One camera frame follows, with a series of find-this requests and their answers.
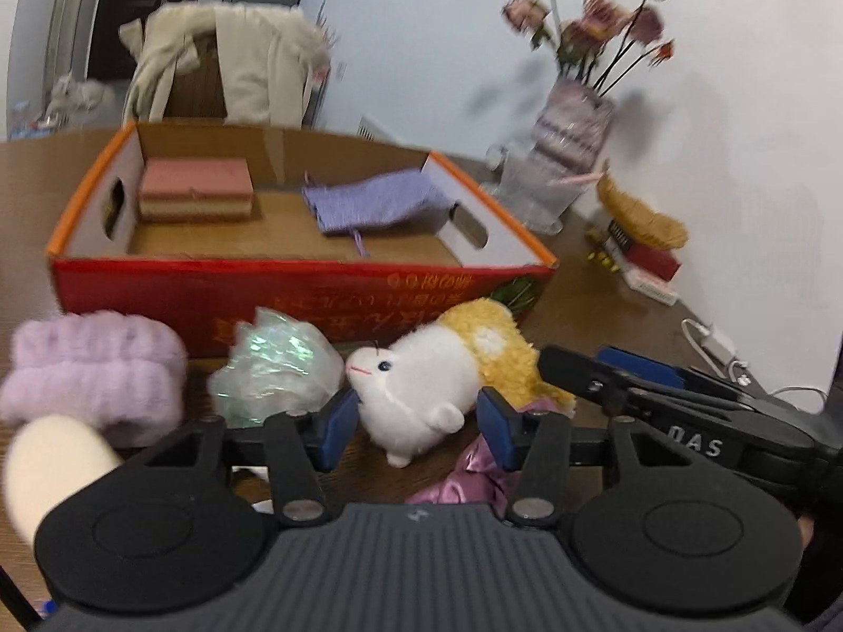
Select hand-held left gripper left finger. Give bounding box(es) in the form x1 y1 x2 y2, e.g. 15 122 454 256
125 387 360 529

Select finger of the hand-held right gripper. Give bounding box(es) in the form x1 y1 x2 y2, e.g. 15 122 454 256
596 345 765 406
538 345 653 417

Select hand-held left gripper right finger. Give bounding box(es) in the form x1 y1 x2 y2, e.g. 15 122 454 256
475 387 732 529

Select pink satin bow scrunchie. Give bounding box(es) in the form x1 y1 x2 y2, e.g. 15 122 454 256
404 398 568 508

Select iridescent mesh bath pouf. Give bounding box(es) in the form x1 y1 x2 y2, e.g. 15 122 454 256
209 307 347 426

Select white yellow plush hamster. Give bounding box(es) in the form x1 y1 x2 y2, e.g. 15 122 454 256
344 298 578 468

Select orange cardboard box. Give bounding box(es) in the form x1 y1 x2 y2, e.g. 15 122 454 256
46 120 560 360

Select cream powder puff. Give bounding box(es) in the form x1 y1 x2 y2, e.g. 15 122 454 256
3 414 123 542

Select white book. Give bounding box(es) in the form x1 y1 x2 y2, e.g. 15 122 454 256
622 266 679 308

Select woven straw basket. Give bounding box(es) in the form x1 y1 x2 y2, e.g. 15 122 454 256
596 159 690 251

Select clear glass vase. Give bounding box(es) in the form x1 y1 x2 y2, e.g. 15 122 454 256
484 143 604 235

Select purple knitted cloth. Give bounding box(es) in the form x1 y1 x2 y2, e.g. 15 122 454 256
301 170 459 258

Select lavender fluffy headband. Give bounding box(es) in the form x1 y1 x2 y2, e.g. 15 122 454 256
0 314 189 449

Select patterned purple vase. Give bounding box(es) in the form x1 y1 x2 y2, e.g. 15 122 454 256
527 75 617 175

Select pink layered sponge block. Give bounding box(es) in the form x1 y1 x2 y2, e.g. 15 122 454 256
137 156 257 223

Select pink artificial flowers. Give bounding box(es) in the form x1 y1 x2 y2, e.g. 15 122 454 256
465 0 700 97

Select brown wooden chair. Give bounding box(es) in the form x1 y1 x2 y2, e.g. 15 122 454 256
163 32 229 123

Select beige coat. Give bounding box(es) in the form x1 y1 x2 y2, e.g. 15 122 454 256
119 3 331 130

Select white bags on floor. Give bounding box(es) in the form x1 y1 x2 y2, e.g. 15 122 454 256
45 72 121 114

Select dark brown door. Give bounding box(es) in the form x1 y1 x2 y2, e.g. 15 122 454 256
88 0 233 81

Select white charger with cable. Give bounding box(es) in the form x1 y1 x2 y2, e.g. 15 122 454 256
681 317 827 409

